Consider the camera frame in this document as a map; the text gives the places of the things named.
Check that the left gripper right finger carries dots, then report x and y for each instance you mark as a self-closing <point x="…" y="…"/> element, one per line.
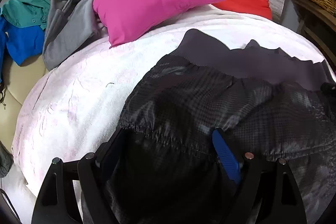
<point x="262" y="191"/>

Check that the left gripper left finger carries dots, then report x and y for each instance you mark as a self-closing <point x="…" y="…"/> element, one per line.
<point x="56" y="201"/>

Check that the black quilted jacket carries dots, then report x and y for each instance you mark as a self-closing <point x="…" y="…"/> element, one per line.
<point x="169" y="171"/>

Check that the wooden side table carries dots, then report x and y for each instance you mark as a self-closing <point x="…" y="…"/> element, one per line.
<point x="318" y="26"/>

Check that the white bed blanket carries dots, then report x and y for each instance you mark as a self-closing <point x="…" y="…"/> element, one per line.
<point x="73" y="108"/>

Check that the blue jacket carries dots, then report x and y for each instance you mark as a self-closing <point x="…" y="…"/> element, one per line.
<point x="20" y="43"/>

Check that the grey garment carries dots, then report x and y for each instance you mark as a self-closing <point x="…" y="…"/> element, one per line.
<point x="71" y="26"/>

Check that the teal shirt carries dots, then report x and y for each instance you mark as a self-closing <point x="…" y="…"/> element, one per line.
<point x="26" y="13"/>

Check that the pink pillow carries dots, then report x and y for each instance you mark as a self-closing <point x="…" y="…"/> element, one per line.
<point x="128" y="20"/>

